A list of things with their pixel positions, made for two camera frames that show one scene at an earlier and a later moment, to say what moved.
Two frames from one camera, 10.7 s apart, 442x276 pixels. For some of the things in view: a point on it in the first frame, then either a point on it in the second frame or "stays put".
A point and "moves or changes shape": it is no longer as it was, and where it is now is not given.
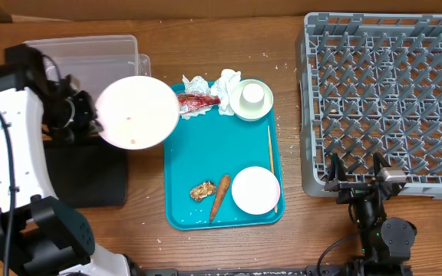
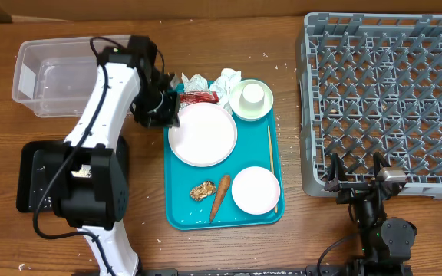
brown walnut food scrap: x=198 y=193 stays put
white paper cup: x=252 y=96 stays put
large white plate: x=136 y=113 moves or changes shape
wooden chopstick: x=272 y=161 stays put
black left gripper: x=87 y=126 to x=166 y=119
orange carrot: x=221 y=191 stays put
